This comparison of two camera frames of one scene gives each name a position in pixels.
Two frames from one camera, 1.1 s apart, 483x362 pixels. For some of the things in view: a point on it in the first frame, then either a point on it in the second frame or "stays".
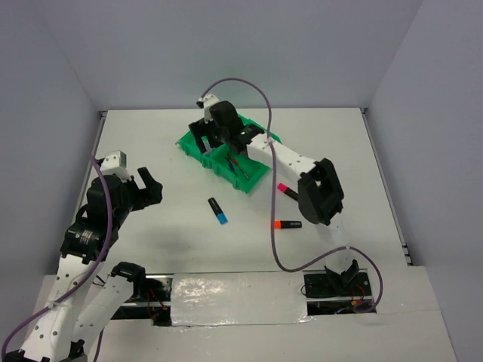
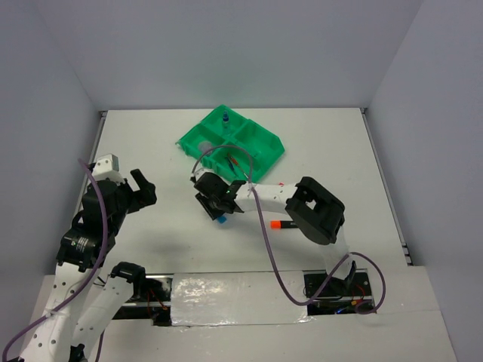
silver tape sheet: (243, 298) stays
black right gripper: (198, 129) to (213, 213)
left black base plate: (152, 301) stays
